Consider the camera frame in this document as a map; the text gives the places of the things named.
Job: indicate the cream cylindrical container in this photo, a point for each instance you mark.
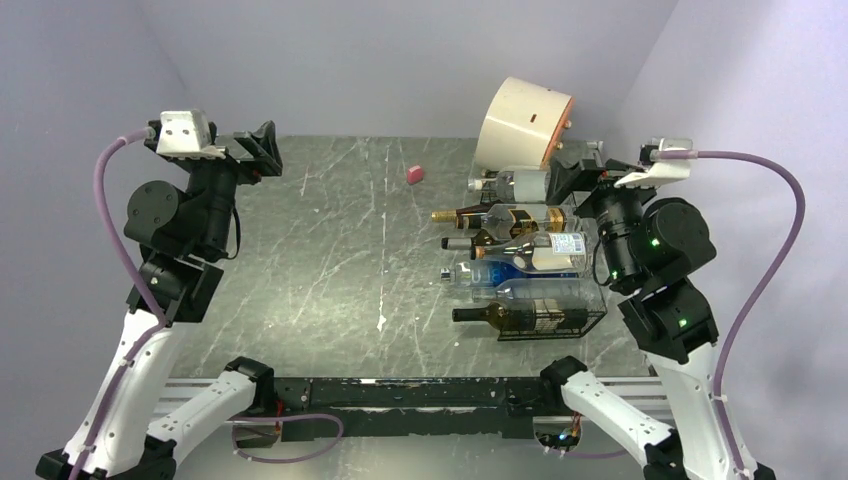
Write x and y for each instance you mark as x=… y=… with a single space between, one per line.
x=522 y=127

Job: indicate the green wine bottle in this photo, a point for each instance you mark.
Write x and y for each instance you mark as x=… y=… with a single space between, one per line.
x=525 y=316

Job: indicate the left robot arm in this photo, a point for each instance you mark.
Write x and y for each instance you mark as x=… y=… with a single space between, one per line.
x=172 y=245

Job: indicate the black base frame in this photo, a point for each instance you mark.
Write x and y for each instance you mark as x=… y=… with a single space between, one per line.
x=360 y=408

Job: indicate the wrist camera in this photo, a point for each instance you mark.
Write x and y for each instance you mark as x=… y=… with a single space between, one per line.
x=667 y=163
x=186 y=134

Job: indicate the dark bottle brown label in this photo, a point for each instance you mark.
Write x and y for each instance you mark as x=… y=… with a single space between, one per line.
x=481 y=238

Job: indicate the black wire wine rack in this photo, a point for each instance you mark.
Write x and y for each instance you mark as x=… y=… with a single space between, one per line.
x=541 y=239

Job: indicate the clear plain bottle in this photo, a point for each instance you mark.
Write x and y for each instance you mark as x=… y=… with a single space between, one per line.
x=540 y=288

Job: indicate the blue square bottle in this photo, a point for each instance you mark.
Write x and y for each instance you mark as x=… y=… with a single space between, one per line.
x=500 y=275

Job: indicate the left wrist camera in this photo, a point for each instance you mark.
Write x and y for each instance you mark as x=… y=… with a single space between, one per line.
x=186 y=134

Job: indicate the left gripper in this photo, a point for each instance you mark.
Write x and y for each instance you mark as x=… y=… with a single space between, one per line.
x=266 y=133

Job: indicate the clear bottle gold label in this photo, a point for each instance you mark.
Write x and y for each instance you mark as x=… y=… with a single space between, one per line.
x=507 y=221

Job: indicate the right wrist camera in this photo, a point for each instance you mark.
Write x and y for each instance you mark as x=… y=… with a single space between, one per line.
x=667 y=163

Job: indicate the clear bottle silver cap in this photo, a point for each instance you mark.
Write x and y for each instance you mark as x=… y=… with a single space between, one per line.
x=513 y=186

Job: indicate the pink eraser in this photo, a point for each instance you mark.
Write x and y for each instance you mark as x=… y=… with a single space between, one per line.
x=415 y=174

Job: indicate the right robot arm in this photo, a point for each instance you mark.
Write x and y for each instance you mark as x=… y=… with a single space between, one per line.
x=652 y=246

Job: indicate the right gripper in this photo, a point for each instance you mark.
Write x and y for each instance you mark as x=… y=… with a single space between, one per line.
x=586 y=174

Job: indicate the clear bottle white label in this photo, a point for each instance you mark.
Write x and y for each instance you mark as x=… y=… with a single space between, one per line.
x=539 y=252

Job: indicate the brown bottle gold foil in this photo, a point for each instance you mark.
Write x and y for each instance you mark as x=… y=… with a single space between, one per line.
x=456 y=216

